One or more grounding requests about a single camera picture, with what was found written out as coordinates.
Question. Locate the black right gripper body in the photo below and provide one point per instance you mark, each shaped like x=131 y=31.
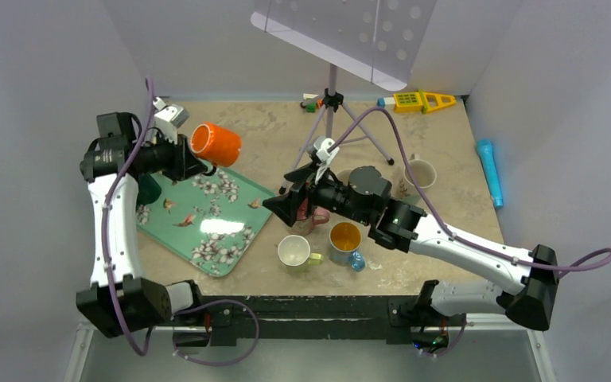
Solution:
x=332 y=196

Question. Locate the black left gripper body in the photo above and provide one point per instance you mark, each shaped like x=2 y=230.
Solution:
x=161 y=157

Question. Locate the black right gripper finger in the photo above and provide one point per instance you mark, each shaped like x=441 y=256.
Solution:
x=290 y=207
x=304 y=175

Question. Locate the pink skull mug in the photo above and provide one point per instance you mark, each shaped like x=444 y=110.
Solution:
x=305 y=223

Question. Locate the orange mug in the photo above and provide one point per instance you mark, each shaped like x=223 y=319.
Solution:
x=215 y=144

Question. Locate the blue butterfly mug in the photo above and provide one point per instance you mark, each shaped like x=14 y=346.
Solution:
x=344 y=246

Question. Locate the lime green mug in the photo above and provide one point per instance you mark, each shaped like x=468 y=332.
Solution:
x=296 y=255

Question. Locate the cream coral shell mug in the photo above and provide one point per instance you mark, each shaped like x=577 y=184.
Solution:
x=421 y=171

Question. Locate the cream dragon mug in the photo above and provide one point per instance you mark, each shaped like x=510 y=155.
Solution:
x=343 y=177

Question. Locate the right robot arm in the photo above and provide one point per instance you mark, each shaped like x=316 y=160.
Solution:
x=518 y=283

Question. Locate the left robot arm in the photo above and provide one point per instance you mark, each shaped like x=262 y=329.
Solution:
x=120 y=299

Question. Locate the dark green mug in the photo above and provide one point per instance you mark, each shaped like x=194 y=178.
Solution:
x=148 y=190

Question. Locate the green floral tray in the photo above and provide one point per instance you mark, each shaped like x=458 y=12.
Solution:
x=209 y=221

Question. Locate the blue white toy block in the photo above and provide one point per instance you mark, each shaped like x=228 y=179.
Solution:
x=386 y=103

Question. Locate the yellow toy grid block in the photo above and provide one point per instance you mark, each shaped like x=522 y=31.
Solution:
x=408 y=102

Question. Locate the yellow green toy ramp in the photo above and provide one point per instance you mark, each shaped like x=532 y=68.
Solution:
x=432 y=102

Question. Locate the blue toy flashlight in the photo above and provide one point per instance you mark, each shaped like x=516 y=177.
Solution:
x=485 y=151

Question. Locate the white music stand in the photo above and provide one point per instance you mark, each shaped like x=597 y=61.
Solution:
x=378 y=41

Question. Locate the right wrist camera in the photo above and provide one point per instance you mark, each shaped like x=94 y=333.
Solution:
x=322 y=152

